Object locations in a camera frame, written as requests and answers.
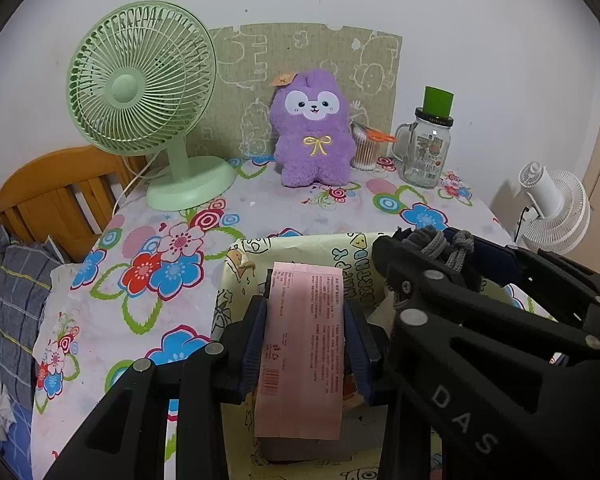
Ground glass jar mug green lid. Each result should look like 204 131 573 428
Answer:
392 86 455 189

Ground grey knitted socks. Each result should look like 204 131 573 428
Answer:
392 226 483 312

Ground floral tablecloth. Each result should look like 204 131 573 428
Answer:
31 152 518 480

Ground green desk fan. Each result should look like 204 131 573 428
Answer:
66 2 237 211

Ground pink tissue packet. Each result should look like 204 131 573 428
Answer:
254 261 345 440

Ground orange scissors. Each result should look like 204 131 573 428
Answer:
352 120 397 143

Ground black fan cable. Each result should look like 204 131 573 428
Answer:
512 204 532 245

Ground purple plush toy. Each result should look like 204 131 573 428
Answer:
269 71 357 188

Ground blue bed sheet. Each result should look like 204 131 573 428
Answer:
0 400 33 480

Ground green printed cardboard sheet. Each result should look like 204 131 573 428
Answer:
187 22 403 171

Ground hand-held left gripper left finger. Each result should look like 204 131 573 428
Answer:
45 297 271 480

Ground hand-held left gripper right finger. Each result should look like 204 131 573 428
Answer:
344 300 441 480

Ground cream printed fabric basket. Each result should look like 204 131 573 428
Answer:
211 230 551 480

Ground white desk fan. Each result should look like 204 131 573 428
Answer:
517 161 592 256

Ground grey plaid pillow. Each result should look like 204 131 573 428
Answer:
0 222 71 401

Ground cotton swab container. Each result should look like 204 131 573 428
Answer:
350 122 381 171

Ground white fan cable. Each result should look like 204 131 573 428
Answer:
112 152 157 212

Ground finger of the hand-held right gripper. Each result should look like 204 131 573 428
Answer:
444 228 600 356
371 234 600 480

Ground wooden headboard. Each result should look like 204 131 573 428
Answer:
0 146 148 263

